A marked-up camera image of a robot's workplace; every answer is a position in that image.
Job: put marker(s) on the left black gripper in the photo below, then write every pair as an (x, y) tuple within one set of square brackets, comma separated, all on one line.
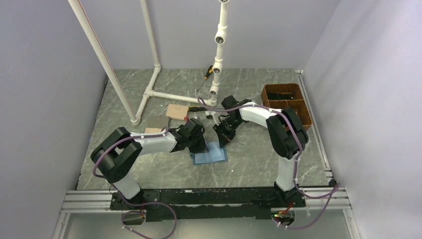
[(202, 147)]

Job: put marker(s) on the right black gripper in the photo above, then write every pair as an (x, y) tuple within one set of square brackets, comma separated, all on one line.
[(224, 138)]

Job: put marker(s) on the teal blue card holder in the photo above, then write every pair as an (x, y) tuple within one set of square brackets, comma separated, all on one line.
[(214, 154)]

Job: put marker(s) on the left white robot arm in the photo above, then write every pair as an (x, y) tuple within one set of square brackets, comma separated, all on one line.
[(116, 155)]

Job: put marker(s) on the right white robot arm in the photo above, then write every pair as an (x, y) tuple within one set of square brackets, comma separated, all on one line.
[(288, 138)]

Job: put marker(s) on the tan card holder upper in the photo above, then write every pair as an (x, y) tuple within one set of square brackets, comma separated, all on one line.
[(177, 112)]

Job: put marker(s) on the beige card holder lower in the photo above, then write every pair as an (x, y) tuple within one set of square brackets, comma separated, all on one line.
[(153, 130)]

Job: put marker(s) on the black yellow screwdriver near pipe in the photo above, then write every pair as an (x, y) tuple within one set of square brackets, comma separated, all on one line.
[(195, 109)]

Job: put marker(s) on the black yellow screwdriver far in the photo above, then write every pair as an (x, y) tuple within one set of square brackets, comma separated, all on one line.
[(206, 76)]

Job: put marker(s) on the brown wicker basket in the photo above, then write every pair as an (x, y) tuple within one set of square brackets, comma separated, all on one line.
[(289, 95)]

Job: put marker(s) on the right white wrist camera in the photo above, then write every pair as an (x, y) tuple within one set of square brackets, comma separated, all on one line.
[(211, 115)]

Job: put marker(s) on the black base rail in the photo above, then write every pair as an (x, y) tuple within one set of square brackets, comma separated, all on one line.
[(212, 203)]

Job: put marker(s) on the aluminium frame rail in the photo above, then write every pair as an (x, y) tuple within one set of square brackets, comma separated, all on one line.
[(99, 202)]

